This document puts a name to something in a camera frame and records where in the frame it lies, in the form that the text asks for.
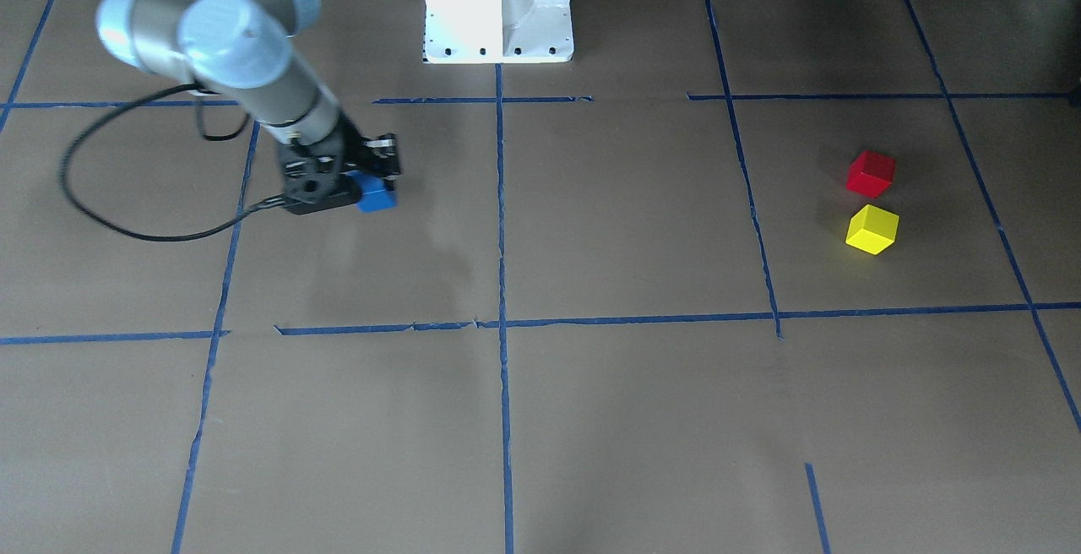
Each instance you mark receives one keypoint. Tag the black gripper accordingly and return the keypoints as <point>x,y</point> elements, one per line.
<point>352,143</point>

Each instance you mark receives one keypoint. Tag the blue wooden block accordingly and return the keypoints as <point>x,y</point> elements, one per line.
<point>376,194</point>

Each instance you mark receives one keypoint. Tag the red wooden block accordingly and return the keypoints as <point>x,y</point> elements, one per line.
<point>871,174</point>

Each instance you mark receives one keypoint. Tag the yellow wooden block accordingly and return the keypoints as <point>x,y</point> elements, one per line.
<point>872,229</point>

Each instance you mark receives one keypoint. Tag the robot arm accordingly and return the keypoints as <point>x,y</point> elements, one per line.
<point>243,50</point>

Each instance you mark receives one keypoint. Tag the brown paper table cover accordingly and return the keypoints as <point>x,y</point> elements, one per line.
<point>614,311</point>

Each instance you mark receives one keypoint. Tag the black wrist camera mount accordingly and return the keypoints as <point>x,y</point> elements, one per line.
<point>379,157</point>

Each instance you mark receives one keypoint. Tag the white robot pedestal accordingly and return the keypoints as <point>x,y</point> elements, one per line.
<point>460,32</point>

